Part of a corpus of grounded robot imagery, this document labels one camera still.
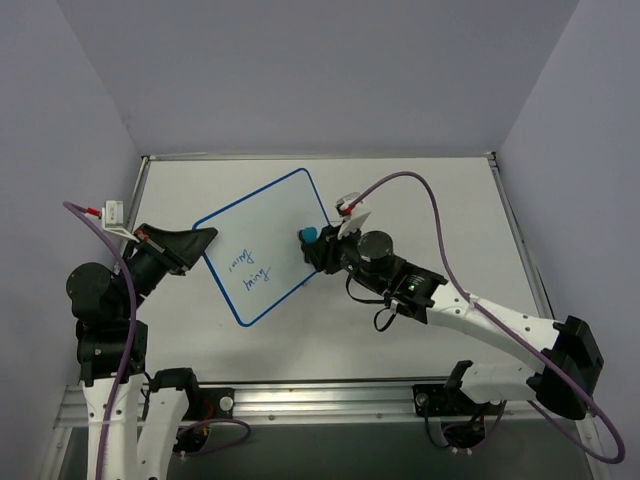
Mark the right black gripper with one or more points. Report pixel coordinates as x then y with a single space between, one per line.
325 248

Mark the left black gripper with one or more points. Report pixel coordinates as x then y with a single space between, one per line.
163 254

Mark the blue whiteboard eraser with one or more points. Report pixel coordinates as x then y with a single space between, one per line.
308 235

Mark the blue framed whiteboard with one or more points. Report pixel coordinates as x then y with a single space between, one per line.
256 259

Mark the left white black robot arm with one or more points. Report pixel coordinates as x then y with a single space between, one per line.
132 419

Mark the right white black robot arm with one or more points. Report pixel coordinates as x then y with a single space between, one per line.
557 363

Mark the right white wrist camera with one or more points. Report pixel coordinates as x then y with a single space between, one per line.
353 212

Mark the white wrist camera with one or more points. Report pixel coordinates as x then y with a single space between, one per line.
112 216
353 212

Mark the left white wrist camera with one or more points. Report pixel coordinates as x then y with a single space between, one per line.
112 216

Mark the aluminium front rail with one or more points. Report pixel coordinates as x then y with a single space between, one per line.
298 403

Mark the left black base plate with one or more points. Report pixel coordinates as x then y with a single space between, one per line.
217 403

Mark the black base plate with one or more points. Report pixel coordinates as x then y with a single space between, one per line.
217 403
434 400

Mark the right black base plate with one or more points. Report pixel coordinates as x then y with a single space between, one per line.
434 400

